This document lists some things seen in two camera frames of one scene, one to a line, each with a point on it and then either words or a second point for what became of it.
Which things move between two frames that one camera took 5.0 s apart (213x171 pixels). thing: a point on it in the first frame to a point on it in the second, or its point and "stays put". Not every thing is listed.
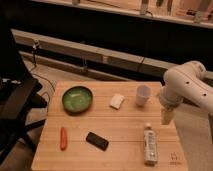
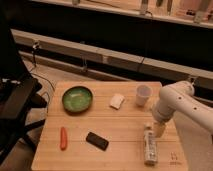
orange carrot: x=63 y=139 stays put
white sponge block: x=116 y=101 stays put
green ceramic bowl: x=77 y=99 stays put
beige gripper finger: x=167 y=116 to x=158 y=128
